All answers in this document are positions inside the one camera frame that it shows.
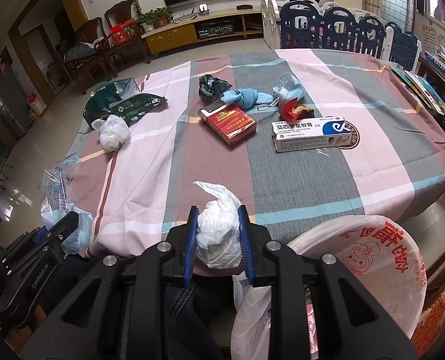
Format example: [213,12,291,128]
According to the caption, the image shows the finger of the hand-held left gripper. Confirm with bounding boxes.
[5,226,47,262]
[42,211,81,251]

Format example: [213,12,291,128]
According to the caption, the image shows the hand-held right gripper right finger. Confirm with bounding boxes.
[237,205,419,360]

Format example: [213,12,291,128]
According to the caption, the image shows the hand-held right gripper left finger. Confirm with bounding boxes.
[20,205,200,360]

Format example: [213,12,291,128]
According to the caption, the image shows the white plastic bag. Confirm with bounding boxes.
[91,114,131,153]
[193,181,245,269]

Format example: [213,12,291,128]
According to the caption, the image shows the clear plastic bag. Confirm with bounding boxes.
[37,156,81,229]

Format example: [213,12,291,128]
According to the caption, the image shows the white bin with plastic liner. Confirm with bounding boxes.
[230,215,427,360]

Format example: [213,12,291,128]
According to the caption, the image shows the red cigarette box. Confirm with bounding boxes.
[198,103,257,147]

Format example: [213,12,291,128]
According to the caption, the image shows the white blue ointment box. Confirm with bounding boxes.
[271,116,347,153]

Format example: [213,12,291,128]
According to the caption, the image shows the green snack packet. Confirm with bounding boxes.
[112,93,169,127]

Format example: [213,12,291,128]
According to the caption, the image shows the red wrapper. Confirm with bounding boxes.
[279,97,315,121]

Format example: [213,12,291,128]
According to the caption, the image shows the blue mesh cloth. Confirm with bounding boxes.
[221,87,281,111]

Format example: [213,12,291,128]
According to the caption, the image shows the dark wrapper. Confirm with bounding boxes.
[198,75,232,100]

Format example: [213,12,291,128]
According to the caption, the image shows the person's legs in jeans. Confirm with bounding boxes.
[119,262,245,360]

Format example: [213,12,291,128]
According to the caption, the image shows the plaid tablecloth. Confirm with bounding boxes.
[67,48,445,259]

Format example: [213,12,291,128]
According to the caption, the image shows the white red sack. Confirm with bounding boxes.
[26,92,47,117]

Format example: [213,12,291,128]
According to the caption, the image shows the grey refrigerator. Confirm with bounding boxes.
[0,77,28,143]

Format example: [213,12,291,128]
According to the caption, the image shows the dark green box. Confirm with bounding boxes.
[83,77,140,121]

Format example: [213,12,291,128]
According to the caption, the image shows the dark bag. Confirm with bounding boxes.
[63,43,97,64]

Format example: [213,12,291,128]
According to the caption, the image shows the dark wooden chair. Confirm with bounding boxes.
[104,0,152,72]
[63,17,110,96]

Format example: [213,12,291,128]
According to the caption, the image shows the red gift box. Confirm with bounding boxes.
[109,19,137,46]

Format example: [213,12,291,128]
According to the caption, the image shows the wooden television cabinet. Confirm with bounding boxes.
[142,5,268,55]

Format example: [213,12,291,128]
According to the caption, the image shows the black stereo unit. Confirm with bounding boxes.
[196,22,235,40]

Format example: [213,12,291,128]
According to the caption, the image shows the potted green plant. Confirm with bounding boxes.
[136,7,173,32]

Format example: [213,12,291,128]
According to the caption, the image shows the white navy playpen fence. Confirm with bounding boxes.
[260,0,422,74]

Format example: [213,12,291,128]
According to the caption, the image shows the spread of picture books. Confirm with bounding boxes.
[385,64,445,121]

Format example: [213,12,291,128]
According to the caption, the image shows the dark wooden side table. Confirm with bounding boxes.
[417,56,445,94]

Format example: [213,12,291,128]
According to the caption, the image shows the wall chart poster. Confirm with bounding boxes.
[419,22,438,50]

